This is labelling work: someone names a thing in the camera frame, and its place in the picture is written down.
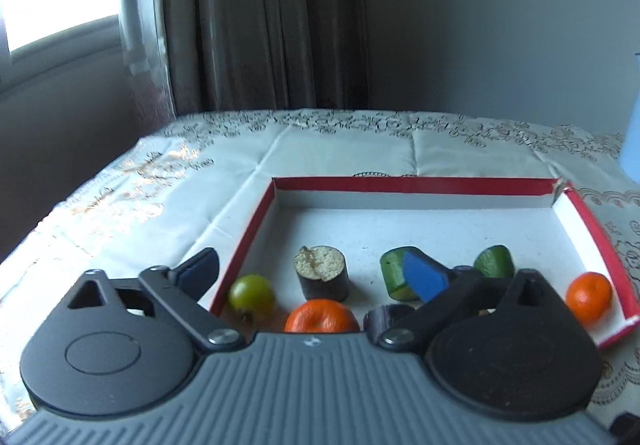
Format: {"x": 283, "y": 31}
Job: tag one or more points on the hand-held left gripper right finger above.
{"x": 425, "y": 276}

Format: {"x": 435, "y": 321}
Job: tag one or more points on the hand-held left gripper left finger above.
{"x": 200, "y": 271}

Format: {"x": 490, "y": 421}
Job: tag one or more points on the cut green cucumber piece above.
{"x": 392, "y": 275}

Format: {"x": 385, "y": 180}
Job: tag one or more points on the red cardboard box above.
{"x": 425, "y": 225}

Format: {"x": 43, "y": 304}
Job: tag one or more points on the green tomato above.
{"x": 251, "y": 292}

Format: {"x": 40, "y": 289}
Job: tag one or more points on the dark eggplant chunk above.
{"x": 385, "y": 320}

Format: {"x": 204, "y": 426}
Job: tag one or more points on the small green avocado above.
{"x": 497, "y": 261}

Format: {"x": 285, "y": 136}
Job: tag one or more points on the eggplant chunk with pale top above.
{"x": 322, "y": 275}

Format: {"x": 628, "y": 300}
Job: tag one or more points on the tangerine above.
{"x": 322, "y": 317}
{"x": 589, "y": 297}

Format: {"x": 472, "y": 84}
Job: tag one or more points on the light blue electric kettle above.
{"x": 632, "y": 145}

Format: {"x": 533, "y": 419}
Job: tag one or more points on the brown patterned curtain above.
{"x": 260, "y": 15}

